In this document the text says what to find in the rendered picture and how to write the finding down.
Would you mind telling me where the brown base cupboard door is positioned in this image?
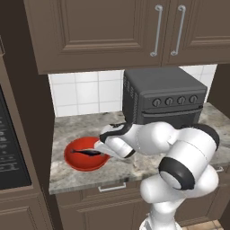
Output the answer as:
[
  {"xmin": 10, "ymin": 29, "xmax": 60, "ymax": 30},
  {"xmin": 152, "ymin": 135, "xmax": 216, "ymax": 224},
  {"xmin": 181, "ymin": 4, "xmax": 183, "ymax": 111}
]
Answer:
[
  {"xmin": 174, "ymin": 182, "xmax": 230, "ymax": 227},
  {"xmin": 57, "ymin": 199, "xmax": 151, "ymax": 230}
]

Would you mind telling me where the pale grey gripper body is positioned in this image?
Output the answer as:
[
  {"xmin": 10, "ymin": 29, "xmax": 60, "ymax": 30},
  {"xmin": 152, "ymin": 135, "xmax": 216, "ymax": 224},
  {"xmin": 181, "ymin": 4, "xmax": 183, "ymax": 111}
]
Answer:
[{"xmin": 93, "ymin": 139, "xmax": 113, "ymax": 157}]

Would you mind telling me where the brown drawer front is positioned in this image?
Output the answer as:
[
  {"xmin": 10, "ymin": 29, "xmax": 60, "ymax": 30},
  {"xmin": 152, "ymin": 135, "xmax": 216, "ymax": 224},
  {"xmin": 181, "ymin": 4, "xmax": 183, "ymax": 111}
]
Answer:
[{"xmin": 55, "ymin": 179, "xmax": 146, "ymax": 208}]

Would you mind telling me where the narrow brown wall cupboard door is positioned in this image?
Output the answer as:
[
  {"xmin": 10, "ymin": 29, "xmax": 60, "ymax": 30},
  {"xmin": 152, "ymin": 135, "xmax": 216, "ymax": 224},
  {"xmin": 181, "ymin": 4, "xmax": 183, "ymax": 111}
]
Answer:
[{"xmin": 162, "ymin": 0, "xmax": 230, "ymax": 66}]

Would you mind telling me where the dark grey toaster oven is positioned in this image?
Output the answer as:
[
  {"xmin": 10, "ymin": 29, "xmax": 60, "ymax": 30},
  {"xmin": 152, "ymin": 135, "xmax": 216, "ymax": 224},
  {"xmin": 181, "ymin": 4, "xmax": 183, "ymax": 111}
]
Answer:
[{"xmin": 121, "ymin": 66, "xmax": 208, "ymax": 130}]

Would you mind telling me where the brown tall cupboard housing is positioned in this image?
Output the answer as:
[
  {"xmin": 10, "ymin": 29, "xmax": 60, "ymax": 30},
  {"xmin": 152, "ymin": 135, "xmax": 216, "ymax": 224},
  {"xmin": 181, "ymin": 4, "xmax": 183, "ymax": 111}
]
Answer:
[{"xmin": 0, "ymin": 0, "xmax": 62, "ymax": 230}]

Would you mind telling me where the wide brown wall cupboard door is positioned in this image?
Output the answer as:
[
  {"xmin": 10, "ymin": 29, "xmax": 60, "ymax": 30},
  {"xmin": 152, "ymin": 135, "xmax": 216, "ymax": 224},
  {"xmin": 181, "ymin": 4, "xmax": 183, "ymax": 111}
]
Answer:
[{"xmin": 23, "ymin": 0, "xmax": 164, "ymax": 75}]

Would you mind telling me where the red bowl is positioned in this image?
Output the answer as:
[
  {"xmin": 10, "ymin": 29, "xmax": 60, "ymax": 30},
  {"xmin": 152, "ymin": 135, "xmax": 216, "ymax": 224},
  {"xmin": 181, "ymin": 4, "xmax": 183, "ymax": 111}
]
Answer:
[{"xmin": 63, "ymin": 137, "xmax": 111, "ymax": 173}]

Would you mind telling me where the dark grey fish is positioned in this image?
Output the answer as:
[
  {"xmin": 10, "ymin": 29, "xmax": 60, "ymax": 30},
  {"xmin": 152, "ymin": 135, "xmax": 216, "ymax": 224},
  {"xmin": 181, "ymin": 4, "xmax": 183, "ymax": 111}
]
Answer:
[{"xmin": 70, "ymin": 148, "xmax": 103, "ymax": 157}]

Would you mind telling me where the silver cupboard door handle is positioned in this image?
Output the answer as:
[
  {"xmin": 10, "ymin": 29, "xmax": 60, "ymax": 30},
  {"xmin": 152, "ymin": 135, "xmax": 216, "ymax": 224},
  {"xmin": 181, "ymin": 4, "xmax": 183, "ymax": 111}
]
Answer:
[
  {"xmin": 149, "ymin": 4, "xmax": 164, "ymax": 58},
  {"xmin": 170, "ymin": 4, "xmax": 187, "ymax": 57}
]

